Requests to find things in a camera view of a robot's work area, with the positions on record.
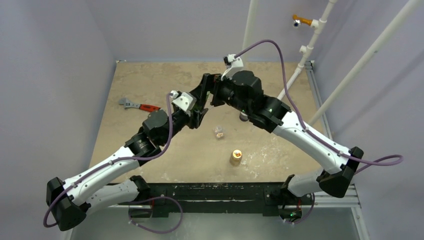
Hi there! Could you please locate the clear plastic pill organizer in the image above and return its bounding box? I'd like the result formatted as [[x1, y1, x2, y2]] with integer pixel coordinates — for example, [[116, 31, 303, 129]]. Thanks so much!
[[213, 125, 225, 140]]

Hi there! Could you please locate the white capped dark pill bottle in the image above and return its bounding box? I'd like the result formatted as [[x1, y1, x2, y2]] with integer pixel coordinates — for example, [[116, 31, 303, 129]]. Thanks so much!
[[239, 112, 249, 122]]

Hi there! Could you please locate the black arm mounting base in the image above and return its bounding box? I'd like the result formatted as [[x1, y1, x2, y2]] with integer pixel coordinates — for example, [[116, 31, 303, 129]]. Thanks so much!
[[127, 182, 313, 220]]

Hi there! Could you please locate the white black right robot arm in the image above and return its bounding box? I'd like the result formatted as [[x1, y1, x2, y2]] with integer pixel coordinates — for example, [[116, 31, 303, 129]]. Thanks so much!
[[189, 70, 364, 204]]

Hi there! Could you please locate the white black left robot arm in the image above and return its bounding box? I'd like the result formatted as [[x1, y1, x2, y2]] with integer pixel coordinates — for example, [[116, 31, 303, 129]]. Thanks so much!
[[43, 107, 208, 232]]

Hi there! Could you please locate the amber pill bottle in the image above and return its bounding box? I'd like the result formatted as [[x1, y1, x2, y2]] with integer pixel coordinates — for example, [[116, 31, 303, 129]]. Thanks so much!
[[229, 149, 243, 166]]

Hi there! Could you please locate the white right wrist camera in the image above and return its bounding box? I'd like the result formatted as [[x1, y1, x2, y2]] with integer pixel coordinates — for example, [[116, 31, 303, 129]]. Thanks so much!
[[221, 54, 244, 81]]

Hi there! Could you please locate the red handled adjustable wrench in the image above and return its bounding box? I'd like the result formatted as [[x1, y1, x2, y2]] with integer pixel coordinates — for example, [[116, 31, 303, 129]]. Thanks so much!
[[118, 97, 161, 113]]

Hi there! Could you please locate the white PVC pipe frame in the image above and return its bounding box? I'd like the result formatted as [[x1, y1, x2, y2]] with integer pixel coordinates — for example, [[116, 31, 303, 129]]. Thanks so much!
[[251, 0, 424, 135]]

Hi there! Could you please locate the aluminium extrusion frame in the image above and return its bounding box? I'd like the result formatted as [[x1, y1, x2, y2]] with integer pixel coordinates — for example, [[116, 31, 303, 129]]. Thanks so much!
[[61, 60, 370, 240]]

